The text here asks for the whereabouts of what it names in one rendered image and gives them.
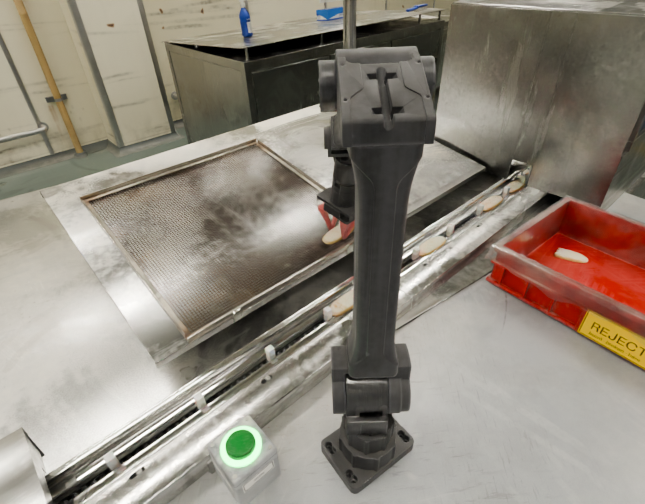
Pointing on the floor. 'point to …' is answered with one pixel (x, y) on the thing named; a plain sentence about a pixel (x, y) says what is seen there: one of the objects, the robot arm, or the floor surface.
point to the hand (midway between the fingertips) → (338, 231)
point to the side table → (487, 415)
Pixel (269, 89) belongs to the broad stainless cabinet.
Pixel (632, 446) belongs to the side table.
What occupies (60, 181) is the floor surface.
